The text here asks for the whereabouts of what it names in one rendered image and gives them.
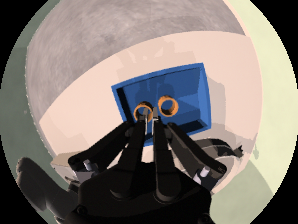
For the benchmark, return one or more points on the blue shallow tray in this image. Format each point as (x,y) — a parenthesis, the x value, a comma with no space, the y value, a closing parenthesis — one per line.
(189,88)

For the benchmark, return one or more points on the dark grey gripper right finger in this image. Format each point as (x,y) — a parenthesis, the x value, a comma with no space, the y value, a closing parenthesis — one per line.
(202,168)

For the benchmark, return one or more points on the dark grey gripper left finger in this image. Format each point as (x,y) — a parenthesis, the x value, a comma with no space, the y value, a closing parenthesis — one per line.
(99,156)

